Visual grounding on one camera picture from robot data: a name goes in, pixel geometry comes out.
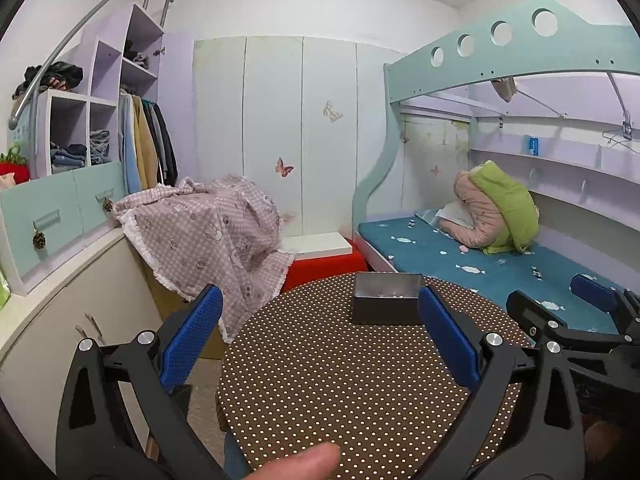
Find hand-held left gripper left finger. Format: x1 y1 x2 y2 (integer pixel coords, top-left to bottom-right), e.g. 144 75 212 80
55 284 242 480

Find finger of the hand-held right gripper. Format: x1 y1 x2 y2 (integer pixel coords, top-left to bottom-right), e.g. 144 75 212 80
506 290 640 347
571 274 640 328

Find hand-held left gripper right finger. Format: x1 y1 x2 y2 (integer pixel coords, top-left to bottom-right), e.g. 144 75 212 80
418 285 585 480

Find metal tin box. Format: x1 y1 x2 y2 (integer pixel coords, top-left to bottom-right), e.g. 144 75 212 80
352 272 423 326

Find person's right hand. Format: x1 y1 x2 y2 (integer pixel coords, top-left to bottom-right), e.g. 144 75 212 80
584 421 623 466

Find person's left hand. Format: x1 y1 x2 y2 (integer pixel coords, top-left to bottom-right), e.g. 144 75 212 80
252 441 343 480

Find cardboard box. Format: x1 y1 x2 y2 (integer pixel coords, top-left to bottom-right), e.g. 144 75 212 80
145 265 226 361

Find blue fish print mattress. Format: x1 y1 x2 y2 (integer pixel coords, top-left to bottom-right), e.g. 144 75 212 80
357 207 640 348

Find pink checked cloth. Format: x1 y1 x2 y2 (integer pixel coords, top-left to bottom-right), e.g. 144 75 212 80
114 174 296 343

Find green quilt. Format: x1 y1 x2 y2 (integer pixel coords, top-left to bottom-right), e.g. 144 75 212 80
472 162 541 256

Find brown polka-dot round table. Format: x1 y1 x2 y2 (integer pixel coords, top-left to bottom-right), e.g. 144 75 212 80
216 272 536 471

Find white cabinet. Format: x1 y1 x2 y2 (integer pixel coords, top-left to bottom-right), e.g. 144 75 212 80
0 232 166 466

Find pink quilt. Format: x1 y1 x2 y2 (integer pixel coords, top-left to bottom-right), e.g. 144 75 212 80
440 160 516 248

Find pale pillow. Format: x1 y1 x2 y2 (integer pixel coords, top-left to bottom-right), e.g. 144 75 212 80
435 201 473 228

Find red ottoman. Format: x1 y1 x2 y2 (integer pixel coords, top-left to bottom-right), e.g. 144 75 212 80
280 239 368 295

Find white board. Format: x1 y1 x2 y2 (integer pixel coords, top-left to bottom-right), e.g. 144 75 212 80
277 232 351 256

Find teal drawer unit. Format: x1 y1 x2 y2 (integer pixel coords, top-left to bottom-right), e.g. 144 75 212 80
0 160 126 296

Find row of hanging clothes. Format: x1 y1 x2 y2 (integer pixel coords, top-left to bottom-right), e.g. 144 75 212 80
117 91 178 196

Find folded blue jeans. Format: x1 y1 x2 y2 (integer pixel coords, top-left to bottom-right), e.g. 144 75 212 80
89 130 112 165
50 142 88 173

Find white wardrobe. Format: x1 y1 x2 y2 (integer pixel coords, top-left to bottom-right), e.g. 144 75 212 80
192 35 408 241

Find beige hanging pouch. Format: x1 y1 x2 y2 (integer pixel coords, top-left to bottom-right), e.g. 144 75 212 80
490 76 518 103

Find red plush toy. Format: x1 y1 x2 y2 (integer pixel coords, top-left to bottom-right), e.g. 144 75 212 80
0 142 31 183

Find lilac stepped shelf unit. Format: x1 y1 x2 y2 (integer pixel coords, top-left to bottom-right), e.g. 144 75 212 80
7 2 166 176

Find grey folded clothes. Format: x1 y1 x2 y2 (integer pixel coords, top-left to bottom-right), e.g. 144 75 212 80
123 40 151 69

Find black clothes pile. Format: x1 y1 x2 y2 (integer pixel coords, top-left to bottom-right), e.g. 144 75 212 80
12 61 85 98

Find grey metal handrail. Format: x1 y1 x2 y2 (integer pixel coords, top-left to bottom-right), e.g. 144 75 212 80
7 0 175 131

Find wire clothes hanger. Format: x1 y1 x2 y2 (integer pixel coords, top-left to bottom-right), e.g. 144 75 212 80
602 127 640 153

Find teal bunk bed frame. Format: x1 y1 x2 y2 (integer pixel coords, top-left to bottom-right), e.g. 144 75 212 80
351 0 640 321

